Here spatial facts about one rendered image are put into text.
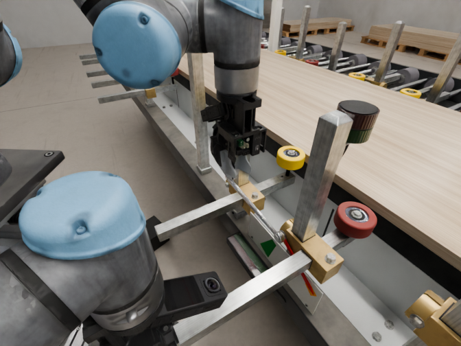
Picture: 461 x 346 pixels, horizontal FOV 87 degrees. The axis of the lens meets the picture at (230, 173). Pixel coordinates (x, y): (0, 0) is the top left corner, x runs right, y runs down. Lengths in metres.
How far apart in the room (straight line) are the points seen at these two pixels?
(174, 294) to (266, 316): 1.08
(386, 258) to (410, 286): 0.07
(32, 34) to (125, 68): 7.81
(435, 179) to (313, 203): 0.42
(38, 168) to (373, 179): 0.73
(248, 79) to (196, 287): 0.31
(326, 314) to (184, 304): 0.41
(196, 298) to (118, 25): 0.31
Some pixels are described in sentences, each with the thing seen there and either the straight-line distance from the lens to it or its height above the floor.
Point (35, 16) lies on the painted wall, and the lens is 8.01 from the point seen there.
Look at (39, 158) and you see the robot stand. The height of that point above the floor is 1.04.
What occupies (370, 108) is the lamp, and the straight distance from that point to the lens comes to 0.44.
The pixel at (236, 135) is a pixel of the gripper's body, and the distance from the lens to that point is 0.44.
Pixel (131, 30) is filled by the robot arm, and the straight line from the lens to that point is 0.26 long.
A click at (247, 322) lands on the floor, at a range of 1.39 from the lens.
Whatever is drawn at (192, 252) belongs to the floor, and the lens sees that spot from 1.58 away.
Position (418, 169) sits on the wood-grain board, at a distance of 0.83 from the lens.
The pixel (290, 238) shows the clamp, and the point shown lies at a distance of 0.57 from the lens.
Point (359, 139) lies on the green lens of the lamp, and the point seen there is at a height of 1.11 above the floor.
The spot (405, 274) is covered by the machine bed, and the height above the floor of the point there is 0.76.
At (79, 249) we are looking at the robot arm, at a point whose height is 1.16.
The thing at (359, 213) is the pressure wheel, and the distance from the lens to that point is 0.59.
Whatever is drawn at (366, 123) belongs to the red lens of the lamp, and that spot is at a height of 1.13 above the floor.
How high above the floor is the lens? 1.30
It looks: 38 degrees down
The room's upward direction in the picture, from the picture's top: straight up
